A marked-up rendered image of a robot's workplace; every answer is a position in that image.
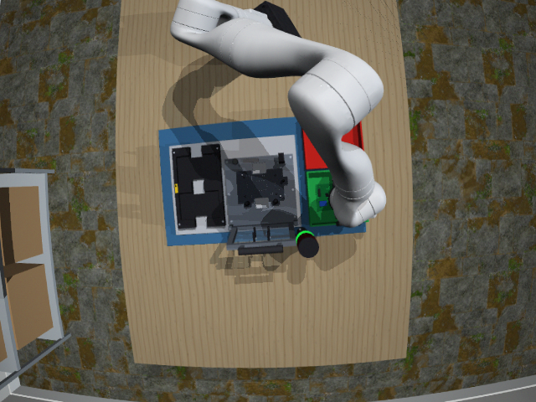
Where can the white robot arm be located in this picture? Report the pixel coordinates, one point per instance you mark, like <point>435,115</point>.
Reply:
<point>328,102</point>

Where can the green bin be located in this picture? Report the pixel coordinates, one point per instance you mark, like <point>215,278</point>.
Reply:
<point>318,218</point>

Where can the red bin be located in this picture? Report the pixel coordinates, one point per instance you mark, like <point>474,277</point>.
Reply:
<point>355,137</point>

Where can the green circuit board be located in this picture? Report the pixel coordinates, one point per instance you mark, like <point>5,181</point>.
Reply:
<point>322,196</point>

